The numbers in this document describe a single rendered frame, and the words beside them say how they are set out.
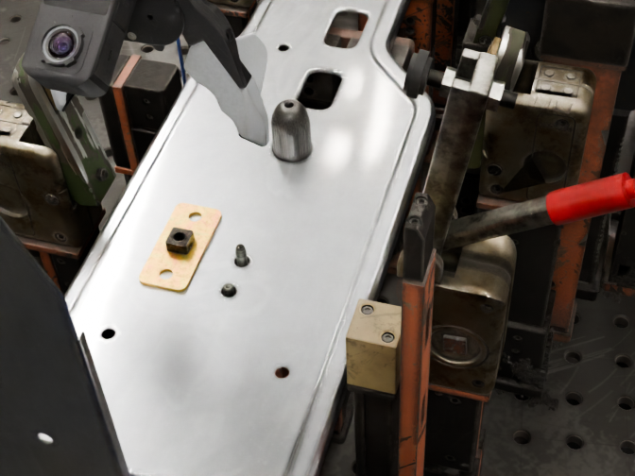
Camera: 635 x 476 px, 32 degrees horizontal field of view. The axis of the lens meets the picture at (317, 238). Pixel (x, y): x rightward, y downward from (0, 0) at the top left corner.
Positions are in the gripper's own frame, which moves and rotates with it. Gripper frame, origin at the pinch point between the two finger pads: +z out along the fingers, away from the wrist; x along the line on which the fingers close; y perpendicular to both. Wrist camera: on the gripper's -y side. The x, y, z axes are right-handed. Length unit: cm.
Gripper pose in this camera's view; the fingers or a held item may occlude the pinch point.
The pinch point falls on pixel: (158, 136)
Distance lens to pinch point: 77.7
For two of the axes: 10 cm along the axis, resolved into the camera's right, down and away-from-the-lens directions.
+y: 2.9, -7.1, 6.4
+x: -9.6, -1.8, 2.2
